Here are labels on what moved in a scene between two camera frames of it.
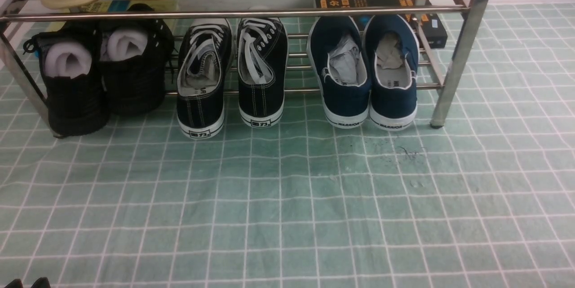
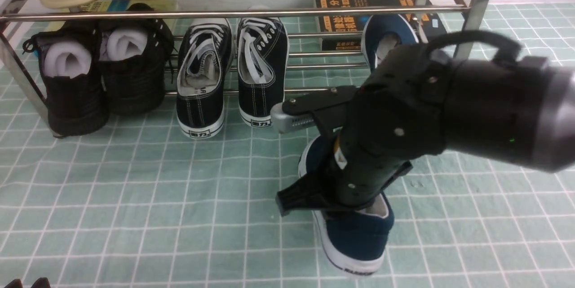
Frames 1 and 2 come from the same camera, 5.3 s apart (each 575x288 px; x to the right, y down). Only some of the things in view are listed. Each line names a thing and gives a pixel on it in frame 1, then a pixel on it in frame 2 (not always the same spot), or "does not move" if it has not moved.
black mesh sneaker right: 134,53 does not move
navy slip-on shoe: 338,61 to 356,237
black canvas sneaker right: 263,53 does not move
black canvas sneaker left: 205,59 does not move
